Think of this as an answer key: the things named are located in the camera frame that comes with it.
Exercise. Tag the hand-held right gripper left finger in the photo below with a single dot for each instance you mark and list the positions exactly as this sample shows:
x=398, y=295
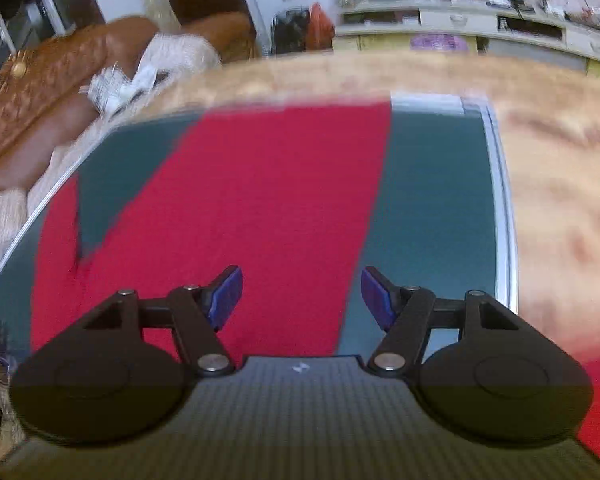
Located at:
x=227, y=295

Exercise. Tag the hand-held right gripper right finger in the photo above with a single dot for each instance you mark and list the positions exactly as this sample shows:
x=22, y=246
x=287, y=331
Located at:
x=377, y=295

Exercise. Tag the red garment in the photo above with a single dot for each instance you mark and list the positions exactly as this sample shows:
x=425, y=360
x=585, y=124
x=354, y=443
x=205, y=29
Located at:
x=270, y=200

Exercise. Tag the dark green mat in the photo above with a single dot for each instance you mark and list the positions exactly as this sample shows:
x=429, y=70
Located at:
x=430, y=210

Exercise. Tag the white lace sofa cover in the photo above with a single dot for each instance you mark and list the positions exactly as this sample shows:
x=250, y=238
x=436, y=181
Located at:
x=180, y=52

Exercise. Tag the purple plastic stool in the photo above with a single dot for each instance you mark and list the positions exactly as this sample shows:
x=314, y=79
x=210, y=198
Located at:
x=437, y=41

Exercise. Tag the orange bag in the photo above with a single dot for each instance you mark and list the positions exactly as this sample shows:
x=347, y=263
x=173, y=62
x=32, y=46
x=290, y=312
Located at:
x=321, y=25

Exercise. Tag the brown leather sofa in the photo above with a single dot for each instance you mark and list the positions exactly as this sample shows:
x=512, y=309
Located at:
x=45, y=85

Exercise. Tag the white cabinet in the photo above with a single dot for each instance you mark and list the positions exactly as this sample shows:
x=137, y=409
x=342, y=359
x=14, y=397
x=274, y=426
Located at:
x=480, y=20

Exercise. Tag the dark glass window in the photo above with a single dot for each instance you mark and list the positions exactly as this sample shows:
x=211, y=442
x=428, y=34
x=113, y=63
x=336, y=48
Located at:
x=10, y=15

